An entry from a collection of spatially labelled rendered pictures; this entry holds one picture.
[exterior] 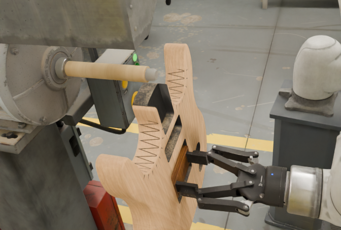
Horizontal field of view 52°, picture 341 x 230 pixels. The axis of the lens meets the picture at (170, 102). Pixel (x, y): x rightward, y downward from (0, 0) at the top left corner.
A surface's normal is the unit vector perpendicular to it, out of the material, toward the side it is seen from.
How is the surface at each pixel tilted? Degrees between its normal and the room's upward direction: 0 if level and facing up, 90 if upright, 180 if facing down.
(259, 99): 0
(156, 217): 89
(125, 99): 90
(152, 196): 89
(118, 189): 100
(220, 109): 0
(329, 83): 92
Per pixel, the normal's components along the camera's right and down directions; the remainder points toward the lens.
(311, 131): -0.45, 0.55
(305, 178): -0.20, -0.66
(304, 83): -0.67, 0.50
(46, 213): 0.94, 0.10
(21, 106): 0.69, 0.44
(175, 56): -0.35, 0.41
